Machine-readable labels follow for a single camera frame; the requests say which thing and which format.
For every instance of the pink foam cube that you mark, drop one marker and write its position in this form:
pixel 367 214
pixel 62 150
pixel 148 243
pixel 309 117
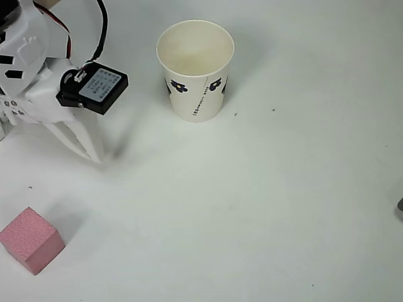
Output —
pixel 30 239

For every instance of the grey object at edge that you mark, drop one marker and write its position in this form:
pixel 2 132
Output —
pixel 400 209

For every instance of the white paper cup, flower print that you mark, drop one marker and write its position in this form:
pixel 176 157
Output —
pixel 195 78

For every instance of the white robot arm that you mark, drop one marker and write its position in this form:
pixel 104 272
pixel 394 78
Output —
pixel 22 34

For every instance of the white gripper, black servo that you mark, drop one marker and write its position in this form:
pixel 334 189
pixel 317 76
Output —
pixel 43 105

